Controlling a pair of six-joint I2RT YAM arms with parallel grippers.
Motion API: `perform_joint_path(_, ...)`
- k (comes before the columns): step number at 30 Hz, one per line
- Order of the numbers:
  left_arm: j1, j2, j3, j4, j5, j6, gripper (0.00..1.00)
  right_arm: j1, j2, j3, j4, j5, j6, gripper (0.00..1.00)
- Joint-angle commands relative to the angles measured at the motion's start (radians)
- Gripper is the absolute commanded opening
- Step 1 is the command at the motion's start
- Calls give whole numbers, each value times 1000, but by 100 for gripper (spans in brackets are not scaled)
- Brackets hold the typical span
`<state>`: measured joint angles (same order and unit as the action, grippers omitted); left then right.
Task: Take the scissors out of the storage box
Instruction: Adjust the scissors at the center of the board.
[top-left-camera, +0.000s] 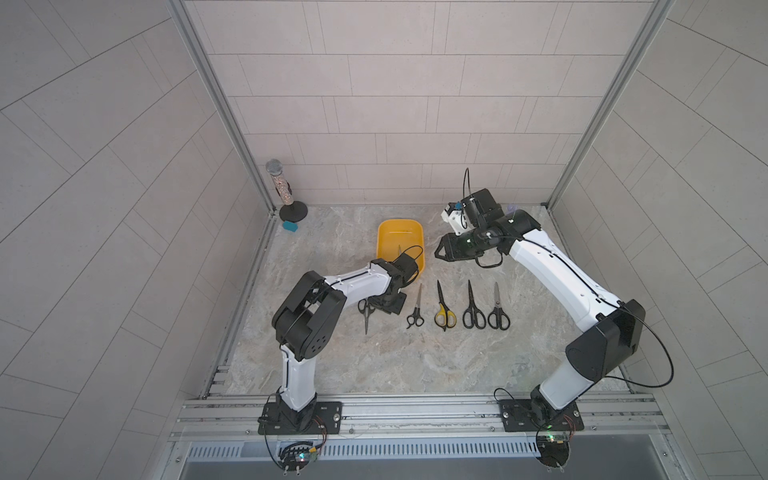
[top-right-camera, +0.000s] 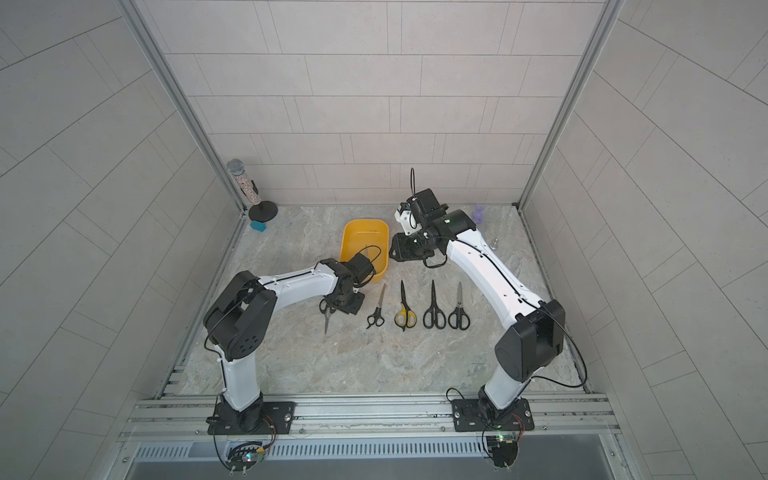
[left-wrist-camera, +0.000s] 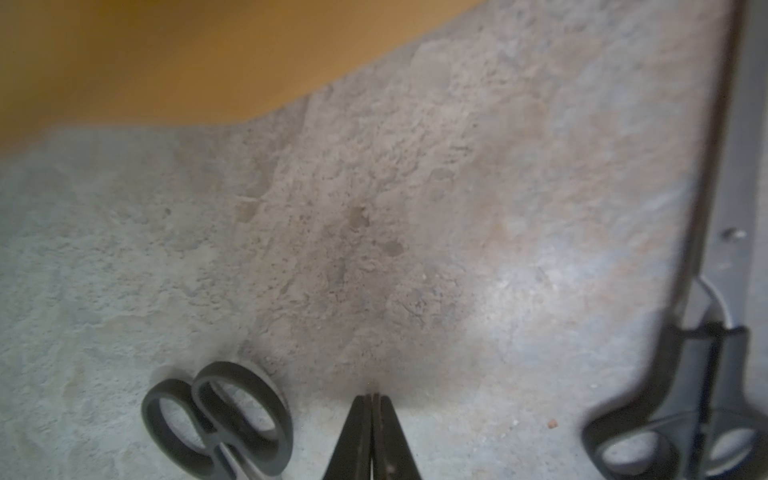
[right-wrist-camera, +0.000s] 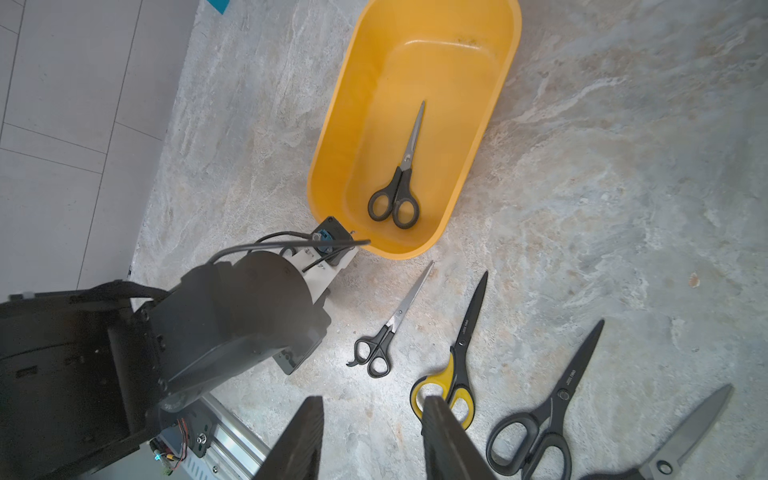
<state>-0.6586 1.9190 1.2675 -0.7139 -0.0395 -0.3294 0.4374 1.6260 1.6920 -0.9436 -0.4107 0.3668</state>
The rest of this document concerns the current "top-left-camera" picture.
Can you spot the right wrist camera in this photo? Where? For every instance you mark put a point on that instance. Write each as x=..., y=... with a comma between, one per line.
x=455, y=216

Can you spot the circuit board with wires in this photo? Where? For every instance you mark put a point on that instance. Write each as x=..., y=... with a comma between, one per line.
x=295, y=457
x=554, y=453

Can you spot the silver blade black scissors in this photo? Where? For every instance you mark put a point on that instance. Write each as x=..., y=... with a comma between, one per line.
x=497, y=318

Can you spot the yellow plastic storage box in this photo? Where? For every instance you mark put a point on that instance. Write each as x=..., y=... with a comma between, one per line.
x=397, y=236

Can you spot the all black scissors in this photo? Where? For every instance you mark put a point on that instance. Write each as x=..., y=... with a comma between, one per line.
x=473, y=317

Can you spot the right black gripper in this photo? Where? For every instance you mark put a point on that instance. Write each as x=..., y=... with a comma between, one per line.
x=452, y=248

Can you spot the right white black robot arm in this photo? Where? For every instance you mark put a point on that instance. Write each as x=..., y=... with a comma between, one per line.
x=610, y=328

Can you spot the small black scissors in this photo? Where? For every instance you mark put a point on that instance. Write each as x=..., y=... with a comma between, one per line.
x=415, y=319

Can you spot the yellow black handled scissors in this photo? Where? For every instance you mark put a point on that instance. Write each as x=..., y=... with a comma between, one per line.
x=445, y=318

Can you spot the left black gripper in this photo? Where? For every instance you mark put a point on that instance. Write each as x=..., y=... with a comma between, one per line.
x=396, y=308

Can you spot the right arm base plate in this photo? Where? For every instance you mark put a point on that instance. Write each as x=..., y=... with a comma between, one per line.
x=525, y=415

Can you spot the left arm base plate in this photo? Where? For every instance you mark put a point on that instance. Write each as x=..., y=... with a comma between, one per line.
x=316, y=418

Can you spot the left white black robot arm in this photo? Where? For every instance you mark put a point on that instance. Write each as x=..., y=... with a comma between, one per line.
x=306, y=320

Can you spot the right circuit board with wires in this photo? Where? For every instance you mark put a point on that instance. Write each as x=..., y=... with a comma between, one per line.
x=554, y=453

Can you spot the teal small block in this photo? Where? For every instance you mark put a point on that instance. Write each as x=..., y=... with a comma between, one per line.
x=290, y=226

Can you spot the aluminium front rail frame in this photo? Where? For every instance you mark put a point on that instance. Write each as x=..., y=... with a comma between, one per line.
x=419, y=416

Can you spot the left circuit board with wires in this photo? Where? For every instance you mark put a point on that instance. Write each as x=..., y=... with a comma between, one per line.
x=295, y=457

